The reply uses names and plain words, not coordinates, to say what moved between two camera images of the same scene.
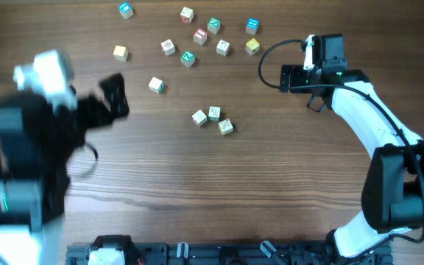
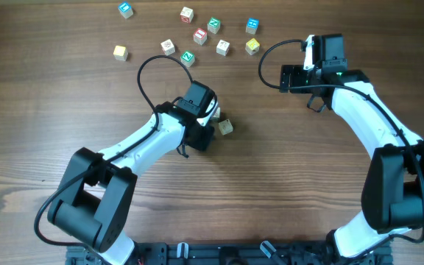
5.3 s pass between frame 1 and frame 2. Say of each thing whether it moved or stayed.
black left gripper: moved
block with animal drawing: stayed
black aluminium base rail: stayed
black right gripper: stayed
